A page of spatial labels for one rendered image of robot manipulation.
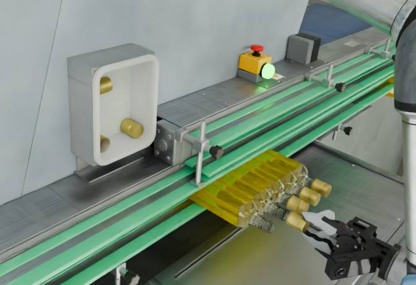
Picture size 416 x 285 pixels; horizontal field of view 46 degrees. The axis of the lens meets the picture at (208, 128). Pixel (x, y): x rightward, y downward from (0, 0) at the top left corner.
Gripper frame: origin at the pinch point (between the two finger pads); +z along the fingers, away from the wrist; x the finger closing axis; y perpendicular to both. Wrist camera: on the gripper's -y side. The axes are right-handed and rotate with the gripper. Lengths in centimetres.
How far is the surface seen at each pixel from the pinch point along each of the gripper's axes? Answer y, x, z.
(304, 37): 60, 23, 40
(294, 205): 4.1, 0.5, 5.1
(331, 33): 108, 13, 53
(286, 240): 7.4, -12.9, 6.7
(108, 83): -25, 28, 38
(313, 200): 9.9, 0.2, 3.1
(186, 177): -10.2, 3.7, 27.4
